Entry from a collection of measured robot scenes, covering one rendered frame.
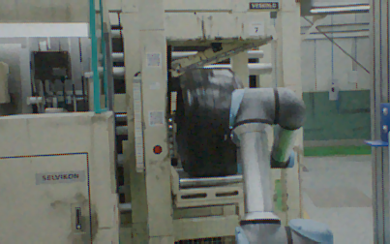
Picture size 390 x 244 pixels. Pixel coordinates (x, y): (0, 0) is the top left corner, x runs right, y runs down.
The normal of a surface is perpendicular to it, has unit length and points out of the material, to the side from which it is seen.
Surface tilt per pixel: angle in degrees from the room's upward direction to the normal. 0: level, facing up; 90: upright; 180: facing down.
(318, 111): 90
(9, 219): 90
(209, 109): 76
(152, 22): 90
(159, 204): 90
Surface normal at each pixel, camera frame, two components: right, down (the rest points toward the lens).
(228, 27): 0.15, 0.04
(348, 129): -0.10, 0.06
